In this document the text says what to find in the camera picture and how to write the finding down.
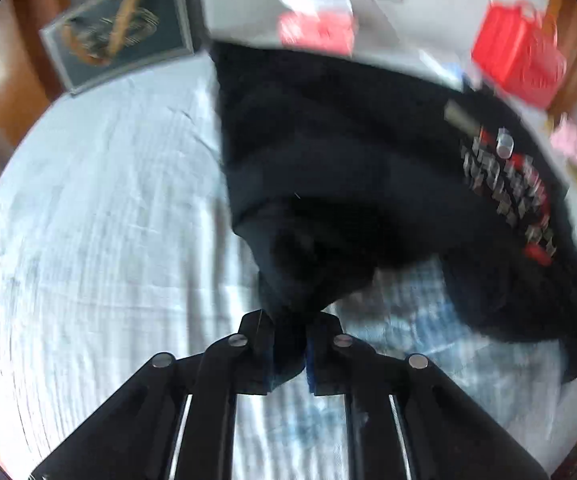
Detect black printed t-shirt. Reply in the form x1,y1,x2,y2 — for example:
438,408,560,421
210,41,577,380

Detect light blue bed sheet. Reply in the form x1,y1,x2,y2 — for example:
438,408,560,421
0,55,577,479

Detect red plastic carry case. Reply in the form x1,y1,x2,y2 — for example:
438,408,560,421
471,0,567,110

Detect dark green gift box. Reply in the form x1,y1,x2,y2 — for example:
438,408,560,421
41,0,207,94

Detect red tissue pack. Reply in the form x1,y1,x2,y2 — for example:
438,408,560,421
278,0,358,56

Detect wooden headboard frame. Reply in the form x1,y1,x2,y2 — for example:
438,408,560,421
0,0,69,146

